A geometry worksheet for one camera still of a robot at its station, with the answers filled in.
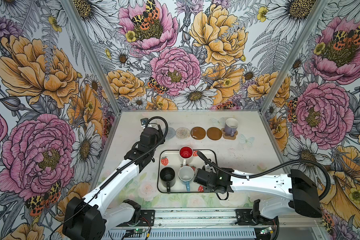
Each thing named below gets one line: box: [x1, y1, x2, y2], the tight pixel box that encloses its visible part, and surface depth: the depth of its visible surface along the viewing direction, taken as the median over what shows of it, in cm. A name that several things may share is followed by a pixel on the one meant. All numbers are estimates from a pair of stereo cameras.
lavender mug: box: [224, 117, 239, 137], surface depth 105 cm
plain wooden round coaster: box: [206, 127, 223, 141], surface depth 111 cm
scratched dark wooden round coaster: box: [190, 126, 206, 140], surface depth 110 cm
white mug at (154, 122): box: [147, 118, 166, 132], surface depth 66 cm
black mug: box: [159, 167, 176, 194], surface depth 82 cm
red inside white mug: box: [179, 145, 194, 166], surface depth 92 cm
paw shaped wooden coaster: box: [221, 128, 238, 140], surface depth 108 cm
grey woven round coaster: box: [162, 127, 176, 140], surface depth 110 cm
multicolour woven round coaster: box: [176, 127, 191, 140], surface depth 110 cm
